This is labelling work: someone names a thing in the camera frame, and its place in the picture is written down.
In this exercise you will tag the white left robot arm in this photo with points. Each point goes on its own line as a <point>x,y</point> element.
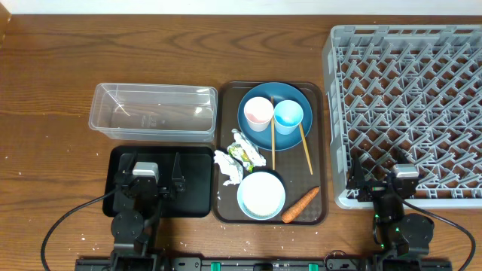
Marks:
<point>134,227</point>

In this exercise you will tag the orange carrot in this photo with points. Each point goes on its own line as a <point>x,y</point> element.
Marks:
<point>295,210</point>

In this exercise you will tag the wooden chopstick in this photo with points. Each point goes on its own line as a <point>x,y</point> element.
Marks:
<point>273,137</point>
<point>306,151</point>

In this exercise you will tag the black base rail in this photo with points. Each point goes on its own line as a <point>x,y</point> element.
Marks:
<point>197,264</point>

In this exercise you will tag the pile of white rice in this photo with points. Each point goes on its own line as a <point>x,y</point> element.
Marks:
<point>262,197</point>

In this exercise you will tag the white tissue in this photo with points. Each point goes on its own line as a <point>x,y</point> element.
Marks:
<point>229,166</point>

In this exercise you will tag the green food wrapper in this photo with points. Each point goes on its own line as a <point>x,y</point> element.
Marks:
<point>245,151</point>

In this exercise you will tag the grey plastic dishwasher rack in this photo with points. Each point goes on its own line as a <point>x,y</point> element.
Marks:
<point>414,89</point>

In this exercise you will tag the pink plastic cup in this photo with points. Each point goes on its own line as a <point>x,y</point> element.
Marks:
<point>258,111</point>

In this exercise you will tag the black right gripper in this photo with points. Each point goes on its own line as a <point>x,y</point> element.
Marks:
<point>358,180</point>

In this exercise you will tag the clear plastic waste bin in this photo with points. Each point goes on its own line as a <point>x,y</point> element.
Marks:
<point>155,112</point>

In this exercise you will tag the light blue rice bowl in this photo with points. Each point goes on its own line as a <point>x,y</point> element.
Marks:
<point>259,176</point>

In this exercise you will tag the light blue plastic cup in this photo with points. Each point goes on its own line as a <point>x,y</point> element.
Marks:
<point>288,115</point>

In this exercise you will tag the black plastic tray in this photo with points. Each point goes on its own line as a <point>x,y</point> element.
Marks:
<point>196,167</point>

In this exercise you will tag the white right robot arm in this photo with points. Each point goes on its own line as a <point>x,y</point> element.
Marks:
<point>404,238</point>

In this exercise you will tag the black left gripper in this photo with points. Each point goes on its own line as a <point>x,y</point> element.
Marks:
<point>127,173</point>

